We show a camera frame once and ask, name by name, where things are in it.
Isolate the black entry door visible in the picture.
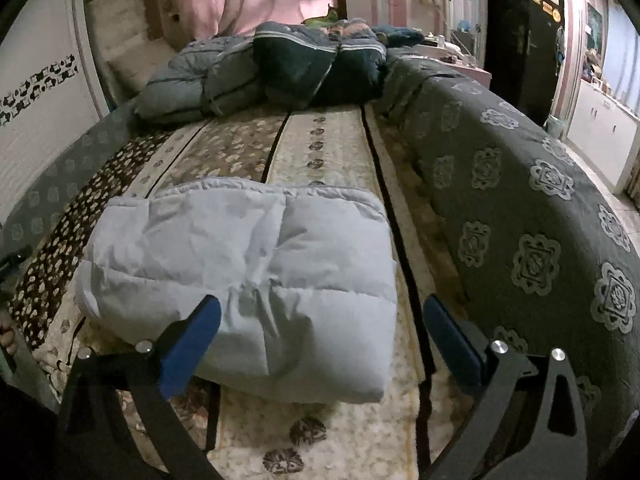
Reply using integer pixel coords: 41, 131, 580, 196
484, 0, 564, 126

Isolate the pink bedside table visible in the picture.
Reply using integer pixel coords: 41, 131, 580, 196
413, 44, 491, 88

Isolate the green floor bin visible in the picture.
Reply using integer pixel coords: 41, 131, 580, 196
544, 115, 565, 140

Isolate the cream stacked bedding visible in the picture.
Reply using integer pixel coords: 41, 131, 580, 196
86, 0, 176, 107

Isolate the white shelf unit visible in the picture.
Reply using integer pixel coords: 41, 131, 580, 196
444, 0, 488, 68

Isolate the grey blue folded quilt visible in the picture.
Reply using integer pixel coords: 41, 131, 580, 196
136, 36, 264, 124

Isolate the light blue puffy jacket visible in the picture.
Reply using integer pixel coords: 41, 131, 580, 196
76, 178, 398, 403

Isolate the person's left hand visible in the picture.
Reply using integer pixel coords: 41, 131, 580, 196
0, 310, 17, 356

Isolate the beige floral patterned blanket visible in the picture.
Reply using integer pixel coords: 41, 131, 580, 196
10, 106, 469, 479

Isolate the white low cabinet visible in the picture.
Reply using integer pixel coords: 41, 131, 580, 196
566, 80, 639, 195

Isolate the blue striped curtain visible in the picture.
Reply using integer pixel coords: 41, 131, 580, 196
603, 0, 639, 116

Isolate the dark navy striped quilt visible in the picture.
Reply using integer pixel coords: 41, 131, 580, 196
252, 18, 426, 111

